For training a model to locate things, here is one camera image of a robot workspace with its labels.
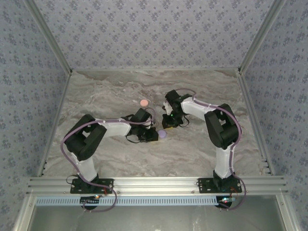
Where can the pink earbud charging case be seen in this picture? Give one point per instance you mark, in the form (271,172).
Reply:
(144,103)

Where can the aluminium frame leg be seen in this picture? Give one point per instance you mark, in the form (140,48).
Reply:
(286,214)
(24,211)

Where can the purple earbud charging case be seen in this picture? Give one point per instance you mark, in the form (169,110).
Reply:
(162,134)

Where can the small black controller board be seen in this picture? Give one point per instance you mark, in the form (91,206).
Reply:
(222,203)
(87,201)

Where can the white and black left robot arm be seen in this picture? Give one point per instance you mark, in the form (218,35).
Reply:
(113,127)

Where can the slanted aluminium frame post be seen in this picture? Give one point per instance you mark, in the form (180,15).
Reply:
(258,39)
(52,39)

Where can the grey metal panel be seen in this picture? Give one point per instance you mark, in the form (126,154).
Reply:
(156,219)

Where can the thin aluminium table edge rail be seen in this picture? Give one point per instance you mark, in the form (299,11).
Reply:
(156,69)

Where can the long aluminium mounting rail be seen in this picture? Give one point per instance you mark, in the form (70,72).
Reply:
(156,185)

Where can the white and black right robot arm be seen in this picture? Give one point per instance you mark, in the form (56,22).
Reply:
(192,111)

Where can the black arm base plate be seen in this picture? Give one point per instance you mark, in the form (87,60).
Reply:
(107,181)
(204,185)

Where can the aluminium table side rail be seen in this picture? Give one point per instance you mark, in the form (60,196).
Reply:
(57,120)
(252,113)

